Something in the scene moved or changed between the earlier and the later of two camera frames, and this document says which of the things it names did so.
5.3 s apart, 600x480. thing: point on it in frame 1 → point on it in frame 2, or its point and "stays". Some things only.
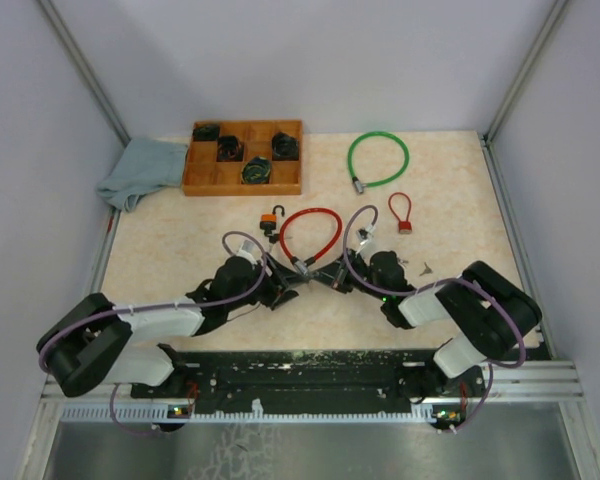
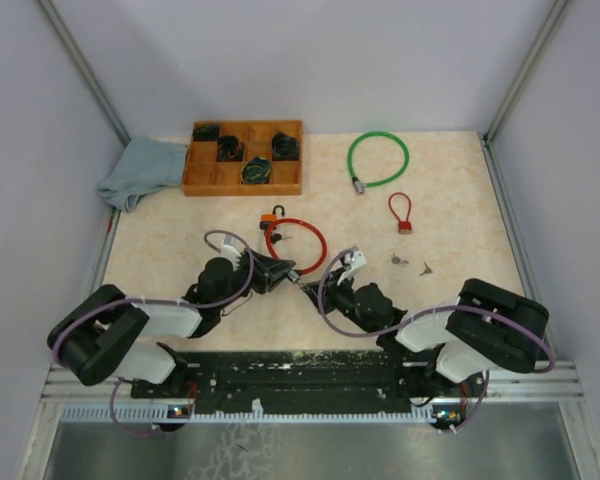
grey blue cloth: [144, 165] stays
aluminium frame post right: [488, 147] stays
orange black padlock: [268, 221] stays
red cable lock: [302, 268] → [324, 249]
